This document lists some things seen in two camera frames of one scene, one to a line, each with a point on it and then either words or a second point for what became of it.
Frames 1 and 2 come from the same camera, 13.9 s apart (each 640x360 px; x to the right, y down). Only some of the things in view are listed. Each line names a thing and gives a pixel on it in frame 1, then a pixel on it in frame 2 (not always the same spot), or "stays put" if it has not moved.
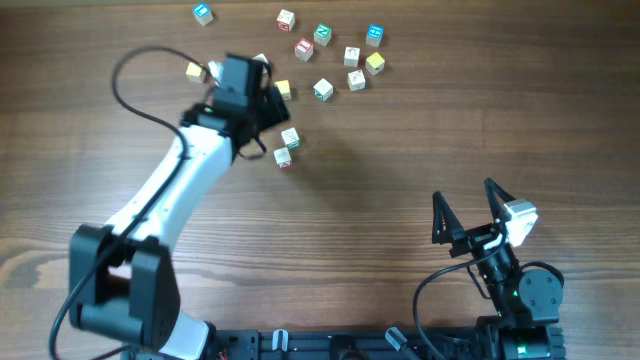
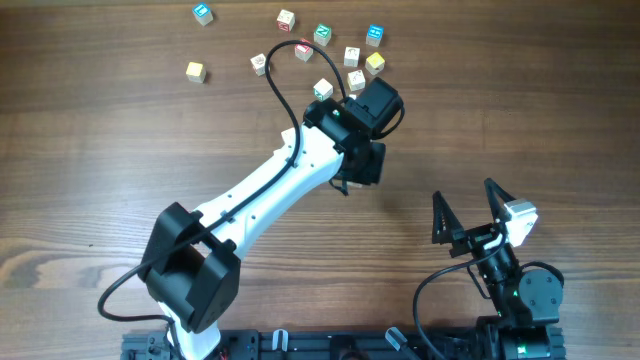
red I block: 303,49 stays put
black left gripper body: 270,113 → 370,167
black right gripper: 470,239 stays put
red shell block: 261,57 stays put
